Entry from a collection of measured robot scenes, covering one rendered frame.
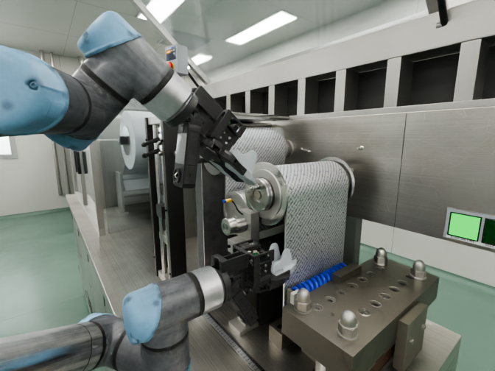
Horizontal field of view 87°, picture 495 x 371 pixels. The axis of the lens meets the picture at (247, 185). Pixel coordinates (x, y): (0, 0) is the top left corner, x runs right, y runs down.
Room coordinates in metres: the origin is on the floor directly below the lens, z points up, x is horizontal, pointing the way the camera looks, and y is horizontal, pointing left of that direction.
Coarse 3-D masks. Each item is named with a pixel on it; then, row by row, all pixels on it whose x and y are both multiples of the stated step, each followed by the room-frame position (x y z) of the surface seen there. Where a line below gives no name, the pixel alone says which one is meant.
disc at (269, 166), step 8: (256, 168) 0.61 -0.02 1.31; (264, 168) 0.59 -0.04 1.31; (272, 168) 0.57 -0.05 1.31; (280, 176) 0.55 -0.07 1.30; (280, 184) 0.55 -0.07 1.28; (248, 200) 0.64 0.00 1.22; (288, 200) 0.53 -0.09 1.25; (280, 208) 0.55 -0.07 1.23; (280, 216) 0.55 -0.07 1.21; (264, 224) 0.59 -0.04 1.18; (272, 224) 0.57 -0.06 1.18
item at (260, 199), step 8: (264, 184) 0.56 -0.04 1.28; (248, 192) 0.60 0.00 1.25; (256, 192) 0.58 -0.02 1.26; (264, 192) 0.56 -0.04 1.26; (272, 192) 0.56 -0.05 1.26; (256, 200) 0.59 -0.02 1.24; (264, 200) 0.56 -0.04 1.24; (272, 200) 0.56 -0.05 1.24; (256, 208) 0.58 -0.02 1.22; (264, 208) 0.56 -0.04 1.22
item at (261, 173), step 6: (258, 174) 0.60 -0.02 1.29; (264, 174) 0.58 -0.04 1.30; (270, 174) 0.57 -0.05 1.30; (270, 180) 0.57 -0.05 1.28; (276, 180) 0.55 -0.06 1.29; (276, 186) 0.55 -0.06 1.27; (276, 192) 0.55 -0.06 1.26; (276, 198) 0.55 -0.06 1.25; (276, 204) 0.55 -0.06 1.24; (270, 210) 0.57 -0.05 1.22; (276, 210) 0.55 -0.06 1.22; (264, 216) 0.58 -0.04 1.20; (270, 216) 0.57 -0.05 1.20
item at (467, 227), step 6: (456, 216) 0.56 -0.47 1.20; (462, 216) 0.56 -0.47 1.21; (468, 216) 0.55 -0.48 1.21; (450, 222) 0.57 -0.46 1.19; (456, 222) 0.56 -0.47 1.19; (462, 222) 0.55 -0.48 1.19; (468, 222) 0.55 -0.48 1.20; (474, 222) 0.54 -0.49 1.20; (450, 228) 0.57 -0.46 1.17; (456, 228) 0.56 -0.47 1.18; (462, 228) 0.55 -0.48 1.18; (468, 228) 0.54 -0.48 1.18; (474, 228) 0.54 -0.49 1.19; (456, 234) 0.56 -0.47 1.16; (462, 234) 0.55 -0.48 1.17; (468, 234) 0.54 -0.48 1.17; (474, 234) 0.54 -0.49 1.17
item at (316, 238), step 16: (320, 208) 0.62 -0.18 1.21; (336, 208) 0.66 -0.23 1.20; (288, 224) 0.55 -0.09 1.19; (304, 224) 0.58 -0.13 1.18; (320, 224) 0.62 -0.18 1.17; (336, 224) 0.66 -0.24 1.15; (288, 240) 0.55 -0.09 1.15; (304, 240) 0.59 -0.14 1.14; (320, 240) 0.62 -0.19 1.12; (336, 240) 0.67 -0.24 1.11; (304, 256) 0.59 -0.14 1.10; (320, 256) 0.63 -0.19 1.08; (336, 256) 0.67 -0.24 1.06; (304, 272) 0.59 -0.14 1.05; (320, 272) 0.63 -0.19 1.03; (288, 288) 0.56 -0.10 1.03
